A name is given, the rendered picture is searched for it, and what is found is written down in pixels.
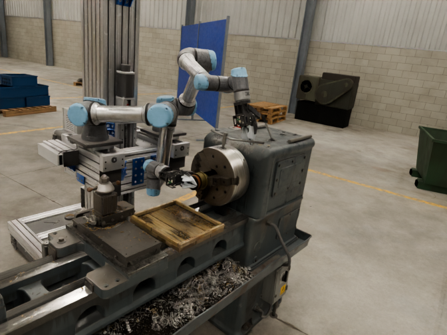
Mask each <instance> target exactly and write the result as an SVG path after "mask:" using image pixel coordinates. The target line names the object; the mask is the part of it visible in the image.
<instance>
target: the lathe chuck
mask: <svg viewBox="0 0 447 335"><path fill-rule="evenodd" d="M221 147H222V145H218V146H212V147H207V148H203V151H204V153H205V155H206V158H207V160H208V163H209V165H210V167H211V168H212V169H213V170H212V171H210V172H208V173H206V175H207V176H208V177H209V176H212V175H217V174H216V172H217V173H218V175H223V176H227V177H234V178H236V176H238V185H229V186H227V187H226V186H222V185H219V186H216V185H211V187H210V189H209V191H208V194H207V195H206V198H205V199H204V201H205V202H206V203H208V204H210V205H213V206H221V205H225V204H226V203H229V202H232V199H233V198H235V197H236V198H235V199H234V200H233V201H235V200H236V199H237V198H238V197H240V195H241V194H242V193H243V191H244V188H245V182H246V174H245V168H244V165H243V162H242V160H241V159H240V157H239V156H238V155H237V154H236V152H234V151H233V150H232V149H231V148H229V147H227V146H224V148H225V150H223V149H221ZM196 163H197V162H196V159H195V158H193V161H192V166H191V171H193V173H195V171H194V170H196V166H195V164H196Z"/></svg>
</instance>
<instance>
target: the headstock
mask: <svg viewBox="0 0 447 335"><path fill-rule="evenodd" d="M268 128H269V131H270V133H271V137H272V138H273V139H274V140H275V141H271V140H269V139H270V136H269V133H268V131H267V128H260V129H257V133H256V136H255V140H254V141H261V142H264V145H260V146H259V145H258V144H256V143H253V145H249V144H248V143H247V142H238V141H232V140H229V139H227V140H226V145H230V146H233V147H234V148H236V149H237V150H239V151H240V152H241V154H242V155H243V156H244V158H245V160H246V162H247V164H248V168H249V186H248V189H247V191H246V192H245V194H244V195H243V196H242V197H240V198H239V199H236V200H235V201H232V202H229V203H226V204H225V206H227V207H229V208H232V209H234V210H236V211H239V212H240V213H243V214H244V215H247V216H249V217H251V218H254V219H260V218H262V217H264V216H266V213H267V212H268V211H271V210H272V209H275V208H276V207H279V206H280V205H283V204H284V203H287V202H288V201H291V200H292V199H295V198H296V197H299V196H300V195H303V192H304V188H305V182H306V178H307V172H308V167H309V161H310V157H311V151H312V148H313V147H314V145H315V141H314V139H313V138H308V139H305V140H301V141H298V142H293V143H290V144H289V143H288V142H287V141H288V140H290V139H293V138H298V137H301V136H302V135H299V134H294V133H291V132H287V131H284V130H279V129H276V128H271V127H268ZM229 129H230V130H222V131H217V132H219V133H221V134H224V132H227V133H228V134H227V136H228V137H230V138H235V139H241V134H242V132H243V131H242V130H241V129H239V130H235V129H232V128H229ZM222 138H223V136H220V135H218V134H216V133H214V132H210V133H209V134H207V135H206V136H205V138H204V148H207V147H212V146H218V145H222ZM242 140H243V139H242ZM267 145H270V146H267Z"/></svg>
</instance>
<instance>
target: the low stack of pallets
mask: <svg viewBox="0 0 447 335"><path fill-rule="evenodd" d="M249 105H250V106H252V107H253V108H254V109H256V110H257V111H258V112H259V113H260V114H261V116H262V115H265V119H266V120H268V122H267V124H275V123H278V122H281V121H284V120H285V118H286V113H287V106H286V105H279V104H275V103H270V102H264V101H263V102H254V103H249ZM282 107H283V109H281V108H282ZM280 113H282V114H280ZM279 118H281V119H280V120H279ZM273 119H274V122H273V121H272V120H273ZM260 121H263V120H262V117H261V118H260V119H257V122H260Z"/></svg>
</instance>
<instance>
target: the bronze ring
mask: <svg viewBox="0 0 447 335"><path fill-rule="evenodd" d="M192 177H193V178H194V180H195V182H196V183H197V186H196V187H194V188H190V189H191V190H199V189H205V188H206V187H207V185H208V179H207V177H208V176H207V175H206V174H205V173H203V172H202V171H198V172H196V173H194V174H192Z"/></svg>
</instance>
